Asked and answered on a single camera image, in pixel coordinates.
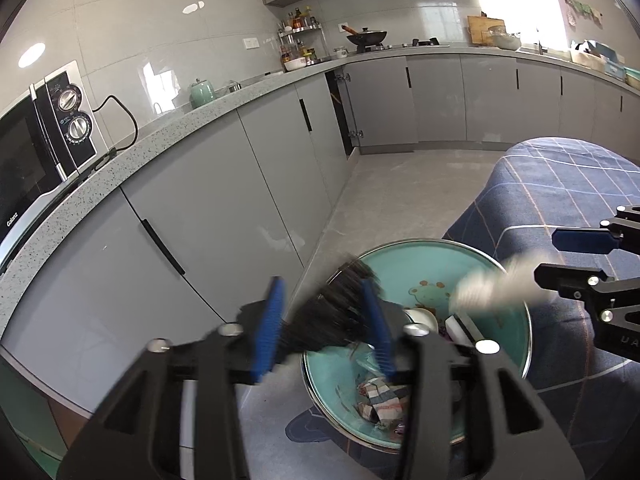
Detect teal waste bin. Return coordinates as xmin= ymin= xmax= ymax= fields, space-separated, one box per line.
xmin=301 ymin=241 xmax=532 ymax=451

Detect metal spice rack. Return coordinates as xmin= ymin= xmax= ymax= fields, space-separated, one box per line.
xmin=277 ymin=6 xmax=323 ymax=68

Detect bright window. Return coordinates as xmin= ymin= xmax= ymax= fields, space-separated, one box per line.
xmin=472 ymin=0 xmax=571 ymax=51

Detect white sponge block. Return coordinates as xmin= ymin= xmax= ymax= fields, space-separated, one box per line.
xmin=444 ymin=312 xmax=476 ymax=343

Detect black wok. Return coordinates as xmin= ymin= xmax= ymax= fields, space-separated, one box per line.
xmin=345 ymin=25 xmax=388 ymax=51

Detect green ceramic jar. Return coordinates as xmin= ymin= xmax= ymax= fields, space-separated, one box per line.
xmin=189 ymin=77 xmax=217 ymax=109

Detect silver microwave oven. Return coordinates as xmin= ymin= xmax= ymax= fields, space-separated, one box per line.
xmin=0 ymin=60 xmax=98 ymax=273

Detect blue plaid tablecloth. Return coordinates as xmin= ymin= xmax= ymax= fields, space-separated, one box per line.
xmin=285 ymin=136 xmax=640 ymax=480

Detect plaid cloth rag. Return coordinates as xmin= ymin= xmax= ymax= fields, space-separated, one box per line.
xmin=356 ymin=377 xmax=411 ymax=423

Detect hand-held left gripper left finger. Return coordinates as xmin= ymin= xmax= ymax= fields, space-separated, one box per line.
xmin=57 ymin=276 xmax=288 ymax=480

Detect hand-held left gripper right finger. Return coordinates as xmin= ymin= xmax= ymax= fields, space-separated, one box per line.
xmin=361 ymin=280 xmax=583 ymax=480

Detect gas stove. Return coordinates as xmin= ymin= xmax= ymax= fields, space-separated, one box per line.
xmin=357 ymin=36 xmax=448 ymax=54

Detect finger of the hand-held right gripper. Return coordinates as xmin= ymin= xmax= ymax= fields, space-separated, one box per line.
xmin=552 ymin=205 xmax=640 ymax=256
xmin=534 ymin=262 xmax=640 ymax=306

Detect white tissue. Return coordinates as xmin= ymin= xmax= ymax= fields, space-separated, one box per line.
xmin=450 ymin=255 xmax=551 ymax=313

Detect black power cable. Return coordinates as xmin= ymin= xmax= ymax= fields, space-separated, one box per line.
xmin=92 ymin=94 xmax=139 ymax=171

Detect dish rack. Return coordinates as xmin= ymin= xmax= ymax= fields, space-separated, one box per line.
xmin=570 ymin=39 xmax=626 ymax=73

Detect glass bowl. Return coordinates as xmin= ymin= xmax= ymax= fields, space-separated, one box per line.
xmin=487 ymin=25 xmax=522 ymax=51

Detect hanging green cloths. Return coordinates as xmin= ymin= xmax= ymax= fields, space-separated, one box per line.
xmin=564 ymin=0 xmax=603 ymax=26

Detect white paper cup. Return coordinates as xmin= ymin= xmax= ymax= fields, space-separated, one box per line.
xmin=404 ymin=307 xmax=439 ymax=336

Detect wooden cutting board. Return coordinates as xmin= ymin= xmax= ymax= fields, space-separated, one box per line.
xmin=467 ymin=15 xmax=506 ymax=46

